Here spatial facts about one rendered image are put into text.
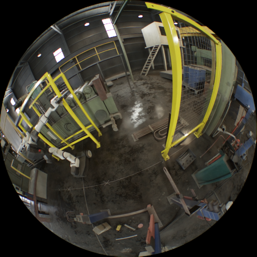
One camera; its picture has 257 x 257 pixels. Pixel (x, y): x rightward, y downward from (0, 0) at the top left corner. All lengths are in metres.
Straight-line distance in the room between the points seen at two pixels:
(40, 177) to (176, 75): 4.01
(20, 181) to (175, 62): 4.65
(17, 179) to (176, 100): 4.62
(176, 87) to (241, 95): 5.73
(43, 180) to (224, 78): 5.24
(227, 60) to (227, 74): 0.23
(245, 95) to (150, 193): 6.19
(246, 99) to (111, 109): 6.77
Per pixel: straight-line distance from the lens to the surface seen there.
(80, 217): 1.25
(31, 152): 1.35
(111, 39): 11.17
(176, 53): 0.57
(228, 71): 1.70
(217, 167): 1.17
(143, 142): 1.76
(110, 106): 2.33
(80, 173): 1.93
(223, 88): 1.74
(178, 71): 0.58
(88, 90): 2.19
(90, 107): 2.32
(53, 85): 1.45
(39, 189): 3.63
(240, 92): 6.13
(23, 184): 4.22
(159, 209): 1.55
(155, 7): 0.61
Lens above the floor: 1.49
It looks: 46 degrees down
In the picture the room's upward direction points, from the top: 22 degrees counter-clockwise
